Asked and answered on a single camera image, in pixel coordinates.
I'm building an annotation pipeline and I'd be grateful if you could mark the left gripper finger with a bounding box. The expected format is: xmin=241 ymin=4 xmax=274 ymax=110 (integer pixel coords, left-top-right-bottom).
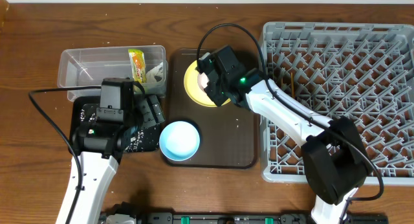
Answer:
xmin=148 ymin=95 xmax=165 ymax=124
xmin=138 ymin=96 xmax=156 ymax=129

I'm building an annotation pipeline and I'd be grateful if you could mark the pink bowl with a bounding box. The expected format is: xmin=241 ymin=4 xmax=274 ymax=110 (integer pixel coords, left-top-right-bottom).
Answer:
xmin=197 ymin=73 xmax=209 ymax=90

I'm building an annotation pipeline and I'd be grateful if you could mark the light blue bowl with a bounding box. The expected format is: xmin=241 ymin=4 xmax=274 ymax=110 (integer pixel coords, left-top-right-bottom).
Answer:
xmin=159 ymin=121 xmax=201 ymax=161

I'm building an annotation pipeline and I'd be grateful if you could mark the yellow plate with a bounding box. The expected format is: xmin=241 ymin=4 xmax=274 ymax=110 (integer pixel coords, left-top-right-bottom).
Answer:
xmin=184 ymin=61 xmax=216 ymax=107

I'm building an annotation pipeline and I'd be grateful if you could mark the yellow snack wrapper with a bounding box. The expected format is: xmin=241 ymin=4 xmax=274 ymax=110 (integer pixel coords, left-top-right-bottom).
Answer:
xmin=128 ymin=49 xmax=146 ymax=83

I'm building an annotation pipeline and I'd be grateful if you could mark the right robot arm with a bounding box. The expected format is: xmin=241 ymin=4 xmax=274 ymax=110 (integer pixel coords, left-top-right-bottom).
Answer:
xmin=198 ymin=65 xmax=375 ymax=223

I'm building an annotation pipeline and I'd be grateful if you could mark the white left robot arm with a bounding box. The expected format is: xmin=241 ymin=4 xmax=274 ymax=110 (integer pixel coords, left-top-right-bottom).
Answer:
xmin=56 ymin=95 xmax=164 ymax=223

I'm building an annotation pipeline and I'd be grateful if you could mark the black waste tray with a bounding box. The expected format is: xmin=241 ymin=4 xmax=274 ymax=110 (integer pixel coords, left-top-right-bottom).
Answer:
xmin=69 ymin=95 xmax=165 ymax=153

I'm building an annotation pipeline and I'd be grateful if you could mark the grey dishwasher rack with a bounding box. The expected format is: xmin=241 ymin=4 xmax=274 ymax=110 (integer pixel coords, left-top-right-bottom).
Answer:
xmin=260 ymin=22 xmax=413 ymax=186

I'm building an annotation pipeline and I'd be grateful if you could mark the crumpled white tissue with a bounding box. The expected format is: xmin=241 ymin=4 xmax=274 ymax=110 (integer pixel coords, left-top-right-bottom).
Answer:
xmin=146 ymin=62 xmax=164 ymax=83

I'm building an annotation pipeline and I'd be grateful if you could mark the clear plastic bin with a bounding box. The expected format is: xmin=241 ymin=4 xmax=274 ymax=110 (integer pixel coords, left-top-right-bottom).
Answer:
xmin=57 ymin=45 xmax=168 ymax=97

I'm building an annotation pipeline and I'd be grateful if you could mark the dark brown serving tray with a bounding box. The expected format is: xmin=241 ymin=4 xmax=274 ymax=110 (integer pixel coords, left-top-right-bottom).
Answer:
xmin=164 ymin=49 xmax=259 ymax=169

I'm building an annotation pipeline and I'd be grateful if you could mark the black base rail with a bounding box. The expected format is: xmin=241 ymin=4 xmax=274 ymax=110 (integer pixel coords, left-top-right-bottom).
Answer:
xmin=100 ymin=212 xmax=389 ymax=224

